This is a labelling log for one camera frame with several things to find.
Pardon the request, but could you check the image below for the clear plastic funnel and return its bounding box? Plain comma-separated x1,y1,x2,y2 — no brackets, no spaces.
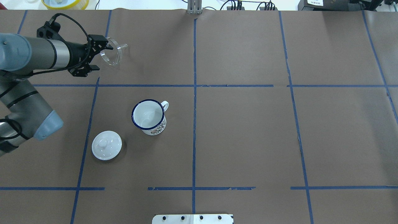
100,37,128,66

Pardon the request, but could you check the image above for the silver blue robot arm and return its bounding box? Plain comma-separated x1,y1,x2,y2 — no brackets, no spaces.
0,34,113,156

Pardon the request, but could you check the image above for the yellow tape roll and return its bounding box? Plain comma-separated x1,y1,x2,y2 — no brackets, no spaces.
41,0,90,10

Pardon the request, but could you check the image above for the aluminium frame post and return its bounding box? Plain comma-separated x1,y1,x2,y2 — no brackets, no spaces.
186,0,203,15

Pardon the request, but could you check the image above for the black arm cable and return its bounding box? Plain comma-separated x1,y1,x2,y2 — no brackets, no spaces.
31,13,92,75

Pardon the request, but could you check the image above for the white enamel cup blue rim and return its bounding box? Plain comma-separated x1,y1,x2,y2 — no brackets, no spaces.
131,99,169,136

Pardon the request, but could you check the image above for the white cup lid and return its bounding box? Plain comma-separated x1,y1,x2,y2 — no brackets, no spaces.
91,130,123,161

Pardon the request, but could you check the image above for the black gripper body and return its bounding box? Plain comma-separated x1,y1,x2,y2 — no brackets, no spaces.
67,35,108,77

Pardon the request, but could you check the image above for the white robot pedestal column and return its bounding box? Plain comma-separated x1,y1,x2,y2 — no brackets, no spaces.
152,214,234,224

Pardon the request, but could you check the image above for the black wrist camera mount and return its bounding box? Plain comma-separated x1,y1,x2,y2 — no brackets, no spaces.
36,21,64,41

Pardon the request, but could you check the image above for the black device box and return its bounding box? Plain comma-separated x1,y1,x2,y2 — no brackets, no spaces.
297,0,383,12

